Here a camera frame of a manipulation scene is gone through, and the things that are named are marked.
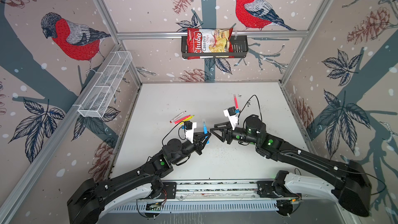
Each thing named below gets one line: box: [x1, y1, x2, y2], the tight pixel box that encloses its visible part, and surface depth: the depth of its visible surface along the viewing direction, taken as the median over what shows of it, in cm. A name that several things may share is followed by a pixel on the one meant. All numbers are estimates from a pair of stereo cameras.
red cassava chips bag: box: [187, 27, 235, 60], surface depth 90 cm
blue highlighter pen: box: [203, 121, 210, 145], surface depth 70 cm
